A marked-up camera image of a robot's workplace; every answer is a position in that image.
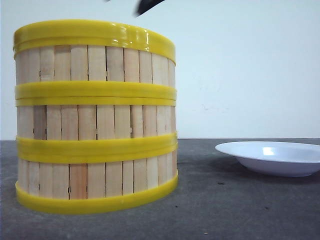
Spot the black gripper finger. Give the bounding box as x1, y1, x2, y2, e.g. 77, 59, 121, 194
134, 0, 164, 17

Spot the woven bamboo steamer lid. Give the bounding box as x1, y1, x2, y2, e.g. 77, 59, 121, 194
12, 19, 176, 62

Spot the bamboo steamer basket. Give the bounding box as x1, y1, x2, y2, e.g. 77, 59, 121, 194
15, 155, 178, 215
15, 45, 176, 106
16, 105, 178, 165

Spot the white plate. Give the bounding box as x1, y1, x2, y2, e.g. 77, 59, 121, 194
215, 141, 320, 177

